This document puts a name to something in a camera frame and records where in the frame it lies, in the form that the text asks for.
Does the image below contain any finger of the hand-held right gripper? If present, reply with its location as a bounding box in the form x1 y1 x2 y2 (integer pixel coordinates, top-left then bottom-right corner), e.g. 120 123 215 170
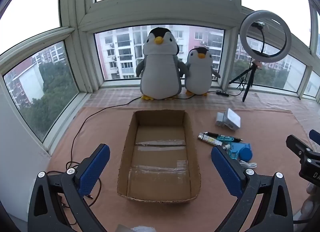
286 135 314 159
309 129 320 146

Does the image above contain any black pen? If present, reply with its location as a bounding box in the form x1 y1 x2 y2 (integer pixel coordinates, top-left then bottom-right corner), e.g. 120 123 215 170
202 131 243 143

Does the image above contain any cardboard box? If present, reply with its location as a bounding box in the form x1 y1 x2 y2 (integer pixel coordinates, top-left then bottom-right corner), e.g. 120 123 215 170
117 110 202 203

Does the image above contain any checkered cloth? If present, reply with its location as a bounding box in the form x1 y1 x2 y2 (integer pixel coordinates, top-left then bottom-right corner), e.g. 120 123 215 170
85 88 320 128

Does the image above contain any blue round case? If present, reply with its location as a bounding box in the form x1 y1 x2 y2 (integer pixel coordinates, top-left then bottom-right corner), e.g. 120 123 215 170
240 148 253 162

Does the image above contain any white usb cable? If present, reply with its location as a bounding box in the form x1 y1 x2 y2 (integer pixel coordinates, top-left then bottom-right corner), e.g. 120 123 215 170
239 161 257 170

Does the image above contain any white ring light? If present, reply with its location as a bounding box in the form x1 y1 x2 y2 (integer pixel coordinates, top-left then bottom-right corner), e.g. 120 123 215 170
239 10 292 62

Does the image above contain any white window frame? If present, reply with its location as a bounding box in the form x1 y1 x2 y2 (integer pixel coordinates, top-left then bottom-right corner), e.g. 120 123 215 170
0 0 320 158

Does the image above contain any small penguin plush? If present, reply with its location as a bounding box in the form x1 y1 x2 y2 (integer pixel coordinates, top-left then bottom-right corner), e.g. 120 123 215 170
184 47 221 96

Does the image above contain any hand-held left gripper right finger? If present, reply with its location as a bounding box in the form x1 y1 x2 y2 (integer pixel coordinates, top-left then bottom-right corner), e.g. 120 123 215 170
211 145 293 232

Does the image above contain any dark power cable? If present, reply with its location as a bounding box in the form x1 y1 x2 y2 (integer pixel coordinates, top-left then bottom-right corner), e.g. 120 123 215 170
46 90 247 225

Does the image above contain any white square box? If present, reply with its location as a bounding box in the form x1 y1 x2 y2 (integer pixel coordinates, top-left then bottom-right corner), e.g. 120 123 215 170
224 108 242 131

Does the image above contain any patterned white lighter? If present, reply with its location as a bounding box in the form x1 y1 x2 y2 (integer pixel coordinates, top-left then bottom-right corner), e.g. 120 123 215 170
197 133 223 146

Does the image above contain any black tripod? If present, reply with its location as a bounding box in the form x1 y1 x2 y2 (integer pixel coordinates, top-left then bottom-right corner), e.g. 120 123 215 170
229 58 263 102

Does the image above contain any person's right hand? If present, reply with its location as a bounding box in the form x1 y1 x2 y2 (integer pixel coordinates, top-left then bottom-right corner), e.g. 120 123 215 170
301 182 320 222

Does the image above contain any teal clamp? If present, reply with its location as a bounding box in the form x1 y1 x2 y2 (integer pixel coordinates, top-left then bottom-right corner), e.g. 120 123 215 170
226 143 238 160

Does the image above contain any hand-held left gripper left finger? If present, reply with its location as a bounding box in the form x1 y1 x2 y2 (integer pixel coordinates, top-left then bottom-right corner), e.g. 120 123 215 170
27 143 111 232

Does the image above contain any large penguin plush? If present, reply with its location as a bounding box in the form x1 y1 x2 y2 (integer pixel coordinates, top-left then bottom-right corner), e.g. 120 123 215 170
136 27 190 101

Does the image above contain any white plug adapter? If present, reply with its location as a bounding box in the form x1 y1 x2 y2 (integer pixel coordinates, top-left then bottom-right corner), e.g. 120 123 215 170
215 112 227 129

